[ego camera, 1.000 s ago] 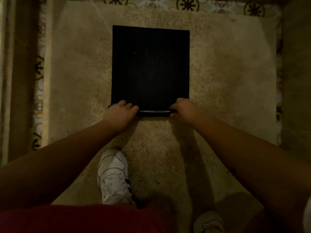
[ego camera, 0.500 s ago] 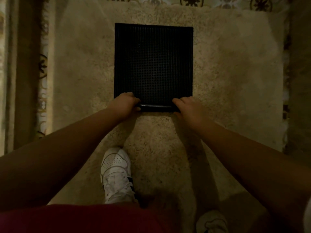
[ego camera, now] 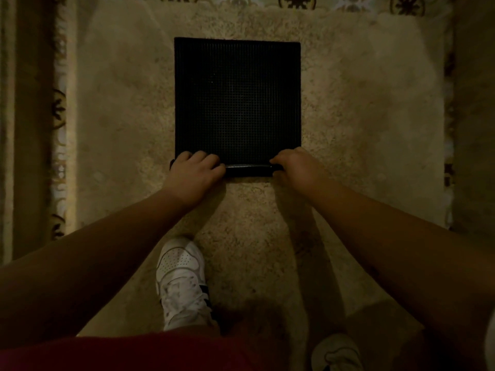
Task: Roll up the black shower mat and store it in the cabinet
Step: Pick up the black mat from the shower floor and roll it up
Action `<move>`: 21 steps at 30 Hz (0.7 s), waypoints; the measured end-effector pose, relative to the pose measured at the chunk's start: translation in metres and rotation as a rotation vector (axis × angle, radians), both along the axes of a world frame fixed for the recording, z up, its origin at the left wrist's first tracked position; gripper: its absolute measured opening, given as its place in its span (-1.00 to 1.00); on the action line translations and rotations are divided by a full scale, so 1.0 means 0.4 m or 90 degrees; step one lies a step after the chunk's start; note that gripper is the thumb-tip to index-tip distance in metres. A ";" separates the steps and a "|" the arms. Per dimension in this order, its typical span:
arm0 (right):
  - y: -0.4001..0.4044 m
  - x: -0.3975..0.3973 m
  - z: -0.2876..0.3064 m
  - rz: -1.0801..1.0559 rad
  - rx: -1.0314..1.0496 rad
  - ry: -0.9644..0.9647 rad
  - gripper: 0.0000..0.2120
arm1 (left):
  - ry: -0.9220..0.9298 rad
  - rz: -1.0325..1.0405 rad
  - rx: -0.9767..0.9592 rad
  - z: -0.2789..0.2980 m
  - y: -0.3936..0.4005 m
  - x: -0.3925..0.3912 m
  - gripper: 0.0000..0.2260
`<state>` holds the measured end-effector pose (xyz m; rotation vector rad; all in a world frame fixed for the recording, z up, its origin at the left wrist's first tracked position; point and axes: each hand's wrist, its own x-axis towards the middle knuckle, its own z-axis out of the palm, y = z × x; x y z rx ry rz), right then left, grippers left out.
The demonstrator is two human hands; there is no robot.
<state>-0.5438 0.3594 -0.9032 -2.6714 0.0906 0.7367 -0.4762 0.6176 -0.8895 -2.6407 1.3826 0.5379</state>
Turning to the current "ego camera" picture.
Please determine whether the person's right hand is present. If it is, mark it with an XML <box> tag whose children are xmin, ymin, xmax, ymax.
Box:
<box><xmin>269</xmin><ymin>147</ymin><xmax>330</xmax><ymax>194</ymax></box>

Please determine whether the person's left hand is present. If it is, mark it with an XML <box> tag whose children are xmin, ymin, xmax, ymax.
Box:
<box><xmin>162</xmin><ymin>150</ymin><xmax>227</xmax><ymax>208</ymax></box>

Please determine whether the black rubber mat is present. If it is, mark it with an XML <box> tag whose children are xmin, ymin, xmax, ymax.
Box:
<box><xmin>169</xmin><ymin>37</ymin><xmax>302</xmax><ymax>178</ymax></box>

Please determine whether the person's right forearm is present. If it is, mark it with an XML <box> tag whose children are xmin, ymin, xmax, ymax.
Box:
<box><xmin>305</xmin><ymin>177</ymin><xmax>495</xmax><ymax>346</ymax></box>

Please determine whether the person's left forearm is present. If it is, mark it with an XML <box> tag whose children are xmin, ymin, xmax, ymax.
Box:
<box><xmin>0</xmin><ymin>187</ymin><xmax>194</xmax><ymax>350</ymax></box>

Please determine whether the beige shaggy rug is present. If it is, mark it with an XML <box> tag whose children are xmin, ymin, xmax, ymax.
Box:
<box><xmin>73</xmin><ymin>0</ymin><xmax>451</xmax><ymax>371</ymax></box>

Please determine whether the white left sneaker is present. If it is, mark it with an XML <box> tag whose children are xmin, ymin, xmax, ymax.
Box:
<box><xmin>155</xmin><ymin>238</ymin><xmax>218</xmax><ymax>332</ymax></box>

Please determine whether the white sneaker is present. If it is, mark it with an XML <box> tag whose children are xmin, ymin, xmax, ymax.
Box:
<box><xmin>155</xmin><ymin>238</ymin><xmax>218</xmax><ymax>332</ymax></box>
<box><xmin>311</xmin><ymin>334</ymin><xmax>365</xmax><ymax>371</ymax></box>

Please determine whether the white right sneaker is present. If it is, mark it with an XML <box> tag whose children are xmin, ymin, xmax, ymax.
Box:
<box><xmin>311</xmin><ymin>334</ymin><xmax>365</xmax><ymax>371</ymax></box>

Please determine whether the red garment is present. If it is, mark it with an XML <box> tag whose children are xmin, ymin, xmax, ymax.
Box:
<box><xmin>0</xmin><ymin>329</ymin><xmax>283</xmax><ymax>371</ymax></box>

